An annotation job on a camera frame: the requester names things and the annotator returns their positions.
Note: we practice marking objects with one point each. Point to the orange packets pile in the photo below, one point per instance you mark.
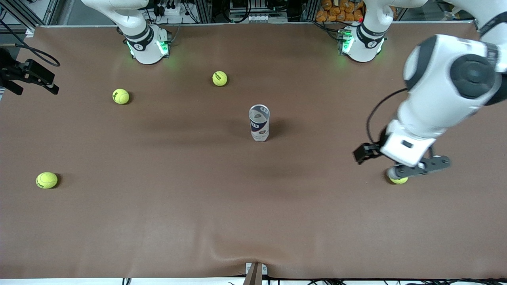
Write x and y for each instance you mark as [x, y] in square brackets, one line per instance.
[340, 12]

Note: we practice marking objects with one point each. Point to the white terminal strip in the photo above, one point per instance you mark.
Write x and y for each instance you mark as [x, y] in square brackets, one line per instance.
[257, 18]

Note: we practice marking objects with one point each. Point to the yellow tennis ball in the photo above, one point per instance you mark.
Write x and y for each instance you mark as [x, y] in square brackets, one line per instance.
[399, 181]
[121, 96]
[220, 78]
[46, 180]

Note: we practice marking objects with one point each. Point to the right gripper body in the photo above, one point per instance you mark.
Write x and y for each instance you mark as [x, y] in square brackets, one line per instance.
[11, 71]

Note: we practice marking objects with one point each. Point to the white power strip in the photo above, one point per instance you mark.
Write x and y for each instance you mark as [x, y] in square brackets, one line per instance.
[170, 11]

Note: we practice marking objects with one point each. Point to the aluminium frame strut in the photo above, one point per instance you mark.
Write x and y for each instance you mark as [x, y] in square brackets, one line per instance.
[49, 10]

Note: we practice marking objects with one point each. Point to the black electronics box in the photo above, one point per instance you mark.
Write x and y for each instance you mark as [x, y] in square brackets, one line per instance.
[245, 4]

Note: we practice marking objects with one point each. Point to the white blue tennis ball can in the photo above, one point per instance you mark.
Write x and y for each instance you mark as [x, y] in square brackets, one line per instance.
[259, 126]

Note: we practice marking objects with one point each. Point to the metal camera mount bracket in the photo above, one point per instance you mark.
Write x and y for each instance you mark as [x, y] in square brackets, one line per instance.
[255, 275]

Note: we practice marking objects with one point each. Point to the brown table mat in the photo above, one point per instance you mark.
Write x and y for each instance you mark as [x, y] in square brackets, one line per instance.
[198, 217]

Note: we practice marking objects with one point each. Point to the aluminium frame post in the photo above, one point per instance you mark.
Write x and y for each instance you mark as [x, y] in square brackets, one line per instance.
[204, 10]
[311, 10]

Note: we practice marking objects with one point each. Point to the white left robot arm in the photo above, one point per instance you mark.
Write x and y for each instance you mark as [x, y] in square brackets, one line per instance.
[435, 79]

